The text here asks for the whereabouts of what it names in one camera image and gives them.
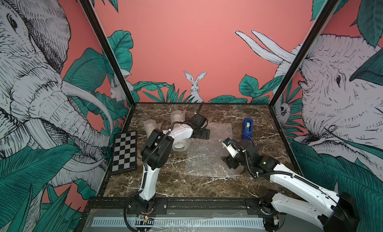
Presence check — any bubble wrap pile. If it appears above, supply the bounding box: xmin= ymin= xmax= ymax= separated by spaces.
xmin=171 ymin=110 xmax=186 ymax=124

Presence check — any clear textured glass vase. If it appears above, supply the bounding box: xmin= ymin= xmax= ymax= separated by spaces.
xmin=172 ymin=138 xmax=191 ymax=152

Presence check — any bubble wrap sheet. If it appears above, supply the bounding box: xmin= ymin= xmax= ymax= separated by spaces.
xmin=185 ymin=122 xmax=243 ymax=178
xmin=143 ymin=119 xmax=162 ymax=138

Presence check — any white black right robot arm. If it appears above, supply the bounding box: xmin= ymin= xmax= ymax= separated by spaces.
xmin=222 ymin=138 xmax=360 ymax=232

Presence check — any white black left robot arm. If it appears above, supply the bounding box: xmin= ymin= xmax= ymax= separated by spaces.
xmin=133 ymin=103 xmax=210 ymax=214

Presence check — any blue tape dispenser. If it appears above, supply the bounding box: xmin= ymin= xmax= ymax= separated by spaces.
xmin=241 ymin=118 xmax=253 ymax=141

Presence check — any black white checkerboard card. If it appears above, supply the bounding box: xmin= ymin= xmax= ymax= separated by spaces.
xmin=111 ymin=131 xmax=137 ymax=175

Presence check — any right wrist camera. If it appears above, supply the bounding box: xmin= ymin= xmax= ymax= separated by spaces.
xmin=222 ymin=138 xmax=238 ymax=158

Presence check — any black front mounting rail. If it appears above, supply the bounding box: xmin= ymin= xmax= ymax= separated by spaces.
xmin=84 ymin=197 xmax=287 ymax=217

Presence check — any white slotted cable duct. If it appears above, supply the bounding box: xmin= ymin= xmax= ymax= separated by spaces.
xmin=91 ymin=217 xmax=265 ymax=229

